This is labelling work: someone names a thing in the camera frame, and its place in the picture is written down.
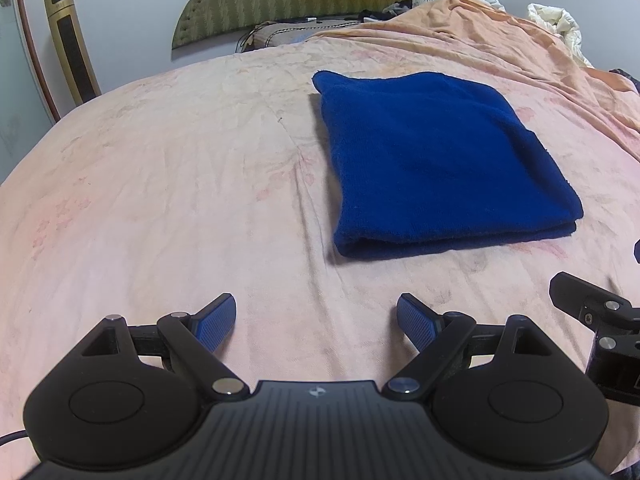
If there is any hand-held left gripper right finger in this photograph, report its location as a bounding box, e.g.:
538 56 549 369
382 292 543 402

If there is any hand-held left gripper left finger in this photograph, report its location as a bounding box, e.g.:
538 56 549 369
80 292 250 402

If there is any blue beaded sweater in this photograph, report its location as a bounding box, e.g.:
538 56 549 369
311 70 585 260

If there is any dark clothes pile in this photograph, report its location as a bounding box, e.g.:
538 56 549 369
360 1 416 23

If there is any pink floral bed sheet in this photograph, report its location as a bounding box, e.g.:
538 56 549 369
0 35 640 480

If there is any white crumpled quilt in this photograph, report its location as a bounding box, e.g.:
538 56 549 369
527 2 596 68

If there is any orange blanket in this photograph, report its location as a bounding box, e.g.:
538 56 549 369
305 0 640 138

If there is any brown pillow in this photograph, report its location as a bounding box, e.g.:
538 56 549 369
239 16 366 53

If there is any gold tower fan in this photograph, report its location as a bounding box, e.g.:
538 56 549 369
43 0 102 107

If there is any frosted glass sliding door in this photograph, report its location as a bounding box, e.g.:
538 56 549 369
0 0 63 186

